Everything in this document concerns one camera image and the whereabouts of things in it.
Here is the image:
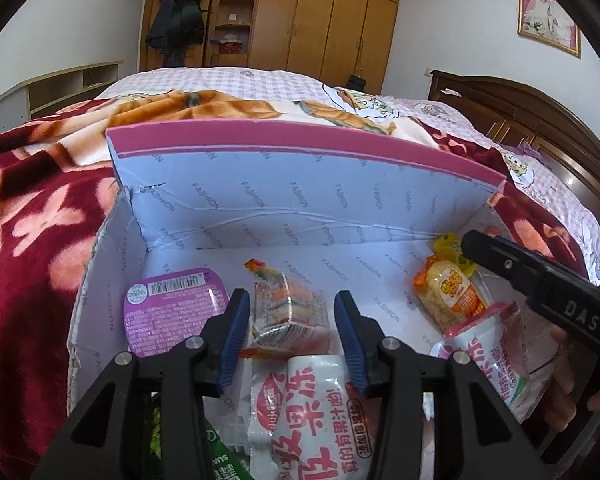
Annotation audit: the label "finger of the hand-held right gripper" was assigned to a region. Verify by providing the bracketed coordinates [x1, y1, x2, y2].
[461, 230, 593, 302]

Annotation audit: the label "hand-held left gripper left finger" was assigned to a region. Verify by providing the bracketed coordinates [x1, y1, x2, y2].
[30, 288, 252, 480]

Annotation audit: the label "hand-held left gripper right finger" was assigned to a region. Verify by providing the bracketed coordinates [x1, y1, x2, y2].
[333, 290, 551, 480]

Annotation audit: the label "orange yellow snack packet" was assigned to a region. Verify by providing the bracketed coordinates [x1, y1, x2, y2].
[432, 232, 476, 278]

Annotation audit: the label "clear snack packet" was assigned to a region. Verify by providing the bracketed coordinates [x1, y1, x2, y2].
[244, 258, 331, 361]

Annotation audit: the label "purple snack tin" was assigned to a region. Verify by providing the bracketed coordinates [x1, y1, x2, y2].
[122, 268, 231, 358]

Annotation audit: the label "pink white jelly pouch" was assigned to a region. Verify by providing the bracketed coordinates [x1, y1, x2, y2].
[430, 302, 531, 411]
[250, 354, 373, 480]

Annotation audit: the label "light green snack packet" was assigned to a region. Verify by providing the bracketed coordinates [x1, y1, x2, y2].
[147, 392, 253, 480]

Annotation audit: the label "pink cardboard box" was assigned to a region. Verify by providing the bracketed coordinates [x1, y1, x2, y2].
[66, 121, 546, 480]

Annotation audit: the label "person's right hand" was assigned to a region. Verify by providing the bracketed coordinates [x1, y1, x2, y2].
[540, 327, 600, 431]

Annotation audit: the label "orange cracker packet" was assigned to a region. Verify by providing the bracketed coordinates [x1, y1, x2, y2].
[412, 254, 491, 333]

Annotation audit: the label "dark wooden headboard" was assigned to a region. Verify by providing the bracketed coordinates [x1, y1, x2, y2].
[426, 69, 600, 241]

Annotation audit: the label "red floral blanket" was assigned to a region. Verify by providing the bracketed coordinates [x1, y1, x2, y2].
[0, 89, 600, 480]

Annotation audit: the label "red pot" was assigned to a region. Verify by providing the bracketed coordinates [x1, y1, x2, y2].
[211, 35, 251, 55]

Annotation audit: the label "wooden wardrobe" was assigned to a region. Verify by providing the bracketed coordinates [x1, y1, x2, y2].
[132, 0, 403, 95]

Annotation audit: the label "beige low shelf cabinet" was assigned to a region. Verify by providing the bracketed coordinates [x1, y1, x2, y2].
[0, 60, 125, 136]

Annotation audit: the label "dark hanging jackets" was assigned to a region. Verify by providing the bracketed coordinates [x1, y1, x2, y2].
[145, 0, 206, 66]

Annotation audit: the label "framed wall picture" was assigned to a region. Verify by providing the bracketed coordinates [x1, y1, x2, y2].
[517, 0, 582, 59]

